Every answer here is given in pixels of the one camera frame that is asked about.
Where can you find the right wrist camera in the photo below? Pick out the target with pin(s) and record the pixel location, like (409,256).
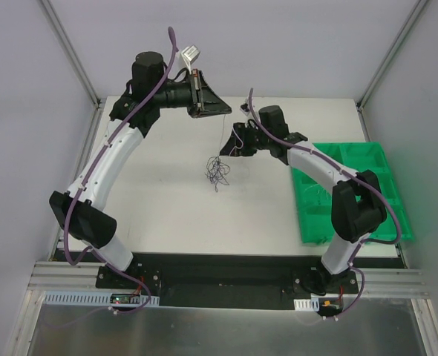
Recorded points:
(246,109)

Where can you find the aluminium frame post left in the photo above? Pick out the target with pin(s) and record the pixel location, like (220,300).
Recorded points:
(68,49)

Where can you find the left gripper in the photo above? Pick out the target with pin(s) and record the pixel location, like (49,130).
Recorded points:
(195,95)

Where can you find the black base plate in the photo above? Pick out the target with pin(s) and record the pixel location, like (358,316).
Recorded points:
(229,281)

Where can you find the green compartment tray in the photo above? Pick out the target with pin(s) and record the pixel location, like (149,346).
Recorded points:
(314,203)

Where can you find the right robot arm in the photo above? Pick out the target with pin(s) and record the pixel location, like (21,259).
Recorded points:
(356,208)

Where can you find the aluminium frame post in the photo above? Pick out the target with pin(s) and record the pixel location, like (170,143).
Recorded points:
(403,33)
(68,49)

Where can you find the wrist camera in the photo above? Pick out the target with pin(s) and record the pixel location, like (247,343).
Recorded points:
(246,109)
(189,55)

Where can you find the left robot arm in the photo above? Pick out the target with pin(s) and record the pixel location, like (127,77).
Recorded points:
(79,210)

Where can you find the aluminium front rail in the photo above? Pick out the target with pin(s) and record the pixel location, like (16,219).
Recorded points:
(61,275)

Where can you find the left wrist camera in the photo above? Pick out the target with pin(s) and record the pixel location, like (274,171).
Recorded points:
(189,55)

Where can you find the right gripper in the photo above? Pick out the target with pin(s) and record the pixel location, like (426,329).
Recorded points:
(242,137)

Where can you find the white slotted cable duct left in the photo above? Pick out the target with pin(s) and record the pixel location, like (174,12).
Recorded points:
(82,298)

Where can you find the white slotted cable duct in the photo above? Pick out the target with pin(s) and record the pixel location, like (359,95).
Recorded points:
(307,305)
(82,298)

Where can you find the white slotted cable duct right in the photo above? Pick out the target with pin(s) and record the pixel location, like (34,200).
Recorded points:
(307,305)

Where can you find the aluminium frame post right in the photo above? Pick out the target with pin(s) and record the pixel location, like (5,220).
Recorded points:
(403,33)

